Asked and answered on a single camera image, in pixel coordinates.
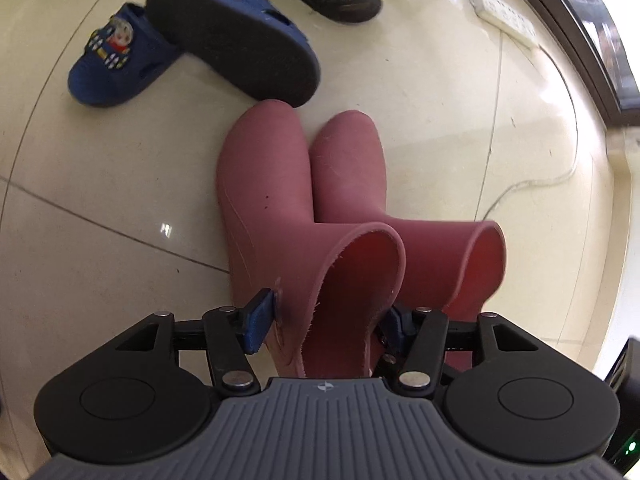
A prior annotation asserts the white power cable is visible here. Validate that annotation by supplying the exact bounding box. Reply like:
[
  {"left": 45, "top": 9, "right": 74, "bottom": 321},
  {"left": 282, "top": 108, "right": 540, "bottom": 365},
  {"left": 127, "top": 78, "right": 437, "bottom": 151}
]
[{"left": 472, "top": 42, "right": 581, "bottom": 223}]

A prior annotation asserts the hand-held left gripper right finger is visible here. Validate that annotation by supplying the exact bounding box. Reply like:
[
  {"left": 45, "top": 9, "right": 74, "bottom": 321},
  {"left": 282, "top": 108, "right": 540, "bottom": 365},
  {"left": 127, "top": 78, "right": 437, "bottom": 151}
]
[{"left": 377, "top": 304, "right": 538, "bottom": 402}]

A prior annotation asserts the blue cartoon slipper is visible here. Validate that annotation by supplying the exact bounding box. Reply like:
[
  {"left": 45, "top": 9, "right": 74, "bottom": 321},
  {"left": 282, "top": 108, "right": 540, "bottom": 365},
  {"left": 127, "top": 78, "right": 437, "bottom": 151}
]
[
  {"left": 67, "top": 2, "right": 186, "bottom": 108},
  {"left": 145, "top": 0, "right": 322, "bottom": 109}
]

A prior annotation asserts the pink rubber rain boot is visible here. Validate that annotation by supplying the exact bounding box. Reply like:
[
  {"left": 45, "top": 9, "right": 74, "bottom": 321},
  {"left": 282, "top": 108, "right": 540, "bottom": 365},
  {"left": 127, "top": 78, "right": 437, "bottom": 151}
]
[
  {"left": 307, "top": 110, "right": 508, "bottom": 371},
  {"left": 216, "top": 100, "right": 407, "bottom": 380}
]

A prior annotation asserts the white power strip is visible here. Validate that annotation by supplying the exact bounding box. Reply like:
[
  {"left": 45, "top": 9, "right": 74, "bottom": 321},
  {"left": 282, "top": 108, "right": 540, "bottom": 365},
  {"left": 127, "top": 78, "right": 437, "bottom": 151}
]
[{"left": 469, "top": 0, "right": 541, "bottom": 46}]

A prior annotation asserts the dark framed glass window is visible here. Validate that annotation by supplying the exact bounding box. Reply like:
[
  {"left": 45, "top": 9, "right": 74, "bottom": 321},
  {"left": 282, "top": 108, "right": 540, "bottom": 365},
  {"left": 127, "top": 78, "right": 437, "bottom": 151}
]
[{"left": 510, "top": 0, "right": 640, "bottom": 126}]

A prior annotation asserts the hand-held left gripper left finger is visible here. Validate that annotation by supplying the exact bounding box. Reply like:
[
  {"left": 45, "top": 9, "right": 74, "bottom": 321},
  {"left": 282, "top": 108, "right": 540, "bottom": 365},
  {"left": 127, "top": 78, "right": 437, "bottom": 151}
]
[{"left": 114, "top": 287, "right": 277, "bottom": 402}]

